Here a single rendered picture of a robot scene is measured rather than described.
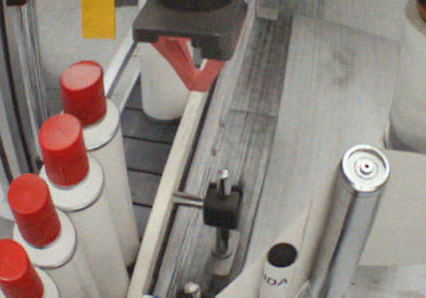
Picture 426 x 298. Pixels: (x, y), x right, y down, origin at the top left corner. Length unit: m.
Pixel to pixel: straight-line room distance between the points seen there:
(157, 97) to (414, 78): 0.27
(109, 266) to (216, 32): 0.18
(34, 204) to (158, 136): 0.32
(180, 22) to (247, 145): 0.32
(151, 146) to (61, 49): 0.28
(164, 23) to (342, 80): 0.35
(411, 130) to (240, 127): 0.23
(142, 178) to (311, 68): 0.23
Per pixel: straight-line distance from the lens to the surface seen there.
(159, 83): 0.64
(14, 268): 0.34
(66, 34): 0.91
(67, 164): 0.39
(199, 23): 0.42
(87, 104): 0.43
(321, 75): 0.74
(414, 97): 0.60
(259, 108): 0.76
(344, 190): 0.40
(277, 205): 0.61
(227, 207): 0.56
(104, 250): 0.46
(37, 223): 0.37
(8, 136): 0.60
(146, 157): 0.65
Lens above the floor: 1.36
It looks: 48 degrees down
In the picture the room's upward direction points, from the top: straight up
